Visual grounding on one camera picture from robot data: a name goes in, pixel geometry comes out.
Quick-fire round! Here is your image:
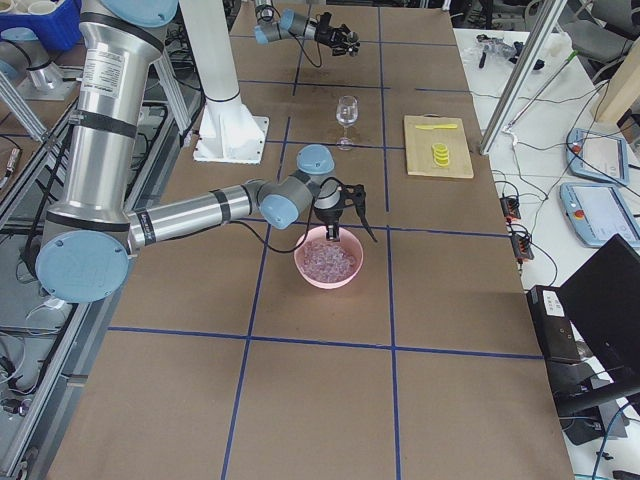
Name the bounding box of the blue plastic bin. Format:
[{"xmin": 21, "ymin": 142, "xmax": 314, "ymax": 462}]
[{"xmin": 1, "ymin": 1, "xmax": 81, "ymax": 51}]

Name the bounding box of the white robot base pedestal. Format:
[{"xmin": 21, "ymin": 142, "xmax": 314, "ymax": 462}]
[{"xmin": 180, "ymin": 1, "xmax": 269, "ymax": 164}]

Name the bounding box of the near blue teach pendant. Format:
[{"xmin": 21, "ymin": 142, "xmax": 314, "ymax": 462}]
[{"xmin": 559, "ymin": 182, "xmax": 639, "ymax": 249}]

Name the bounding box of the clear wine glass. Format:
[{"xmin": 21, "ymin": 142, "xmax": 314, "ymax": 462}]
[{"xmin": 335, "ymin": 95, "xmax": 359, "ymax": 151}]

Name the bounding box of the black power box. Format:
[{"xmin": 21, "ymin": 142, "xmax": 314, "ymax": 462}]
[{"xmin": 526, "ymin": 285, "xmax": 585, "ymax": 365}]

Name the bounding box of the clear ice cube pile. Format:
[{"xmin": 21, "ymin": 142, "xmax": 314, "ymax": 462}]
[{"xmin": 301, "ymin": 240, "xmax": 358, "ymax": 283}]

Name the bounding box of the yellow plastic knife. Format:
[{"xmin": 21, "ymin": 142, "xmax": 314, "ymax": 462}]
[{"xmin": 414, "ymin": 123, "xmax": 459, "ymax": 131}]

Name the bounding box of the blue teach pendant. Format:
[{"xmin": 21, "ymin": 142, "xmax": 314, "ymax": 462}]
[
  {"xmin": 559, "ymin": 182, "xmax": 639, "ymax": 249},
  {"xmin": 567, "ymin": 128, "xmax": 629, "ymax": 185}
]

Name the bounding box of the steel double jigger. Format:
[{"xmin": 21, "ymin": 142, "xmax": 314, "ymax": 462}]
[{"xmin": 345, "ymin": 31, "xmax": 360, "ymax": 57}]

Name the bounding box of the pink bowl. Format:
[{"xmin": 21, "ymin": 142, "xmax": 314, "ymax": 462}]
[{"xmin": 294, "ymin": 227, "xmax": 364, "ymax": 289}]

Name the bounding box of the aluminium frame post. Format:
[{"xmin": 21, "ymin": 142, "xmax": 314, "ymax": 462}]
[{"xmin": 479, "ymin": 0, "xmax": 567, "ymax": 155}]

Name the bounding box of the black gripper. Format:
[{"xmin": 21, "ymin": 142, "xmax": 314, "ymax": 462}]
[
  {"xmin": 314, "ymin": 178, "xmax": 378, "ymax": 243},
  {"xmin": 315, "ymin": 23, "xmax": 360, "ymax": 56}
]

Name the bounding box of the bamboo cutting board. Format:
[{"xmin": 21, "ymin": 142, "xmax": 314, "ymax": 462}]
[{"xmin": 403, "ymin": 115, "xmax": 474, "ymax": 179}]

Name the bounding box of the black laptop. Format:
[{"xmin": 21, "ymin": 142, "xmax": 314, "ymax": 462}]
[{"xmin": 556, "ymin": 234, "xmax": 639, "ymax": 416}]

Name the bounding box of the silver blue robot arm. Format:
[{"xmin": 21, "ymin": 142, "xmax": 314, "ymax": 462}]
[
  {"xmin": 254, "ymin": 1, "xmax": 360, "ymax": 56},
  {"xmin": 35, "ymin": 1, "xmax": 366, "ymax": 303}
]

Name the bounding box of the plastic bag with black parts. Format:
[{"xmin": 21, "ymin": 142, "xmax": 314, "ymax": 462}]
[{"xmin": 476, "ymin": 34, "xmax": 524, "ymax": 69}]

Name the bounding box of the far blue teach pendant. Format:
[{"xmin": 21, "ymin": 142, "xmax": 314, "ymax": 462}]
[{"xmin": 567, "ymin": 128, "xmax": 629, "ymax": 185}]

